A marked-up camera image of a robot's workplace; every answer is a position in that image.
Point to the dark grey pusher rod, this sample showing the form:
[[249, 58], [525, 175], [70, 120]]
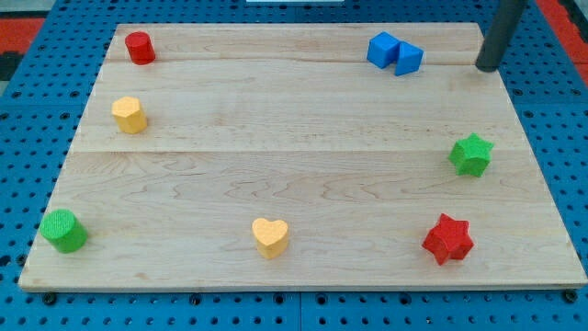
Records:
[[499, 34]]

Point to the green star block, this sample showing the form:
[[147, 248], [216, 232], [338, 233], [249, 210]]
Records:
[[471, 156]]

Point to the red star block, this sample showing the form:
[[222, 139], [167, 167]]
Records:
[[448, 239]]

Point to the blue triangle block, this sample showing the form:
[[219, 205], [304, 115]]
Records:
[[409, 59]]

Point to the blue cube block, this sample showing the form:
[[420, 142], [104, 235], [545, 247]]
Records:
[[383, 50]]

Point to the wooden board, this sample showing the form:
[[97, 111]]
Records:
[[292, 122]]

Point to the yellow heart block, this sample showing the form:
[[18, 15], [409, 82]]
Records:
[[271, 237]]

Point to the red cylinder block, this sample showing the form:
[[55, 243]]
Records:
[[140, 48]]

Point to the yellow hexagon block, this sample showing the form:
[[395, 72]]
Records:
[[128, 114]]

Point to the green cylinder block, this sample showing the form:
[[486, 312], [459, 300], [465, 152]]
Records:
[[63, 231]]

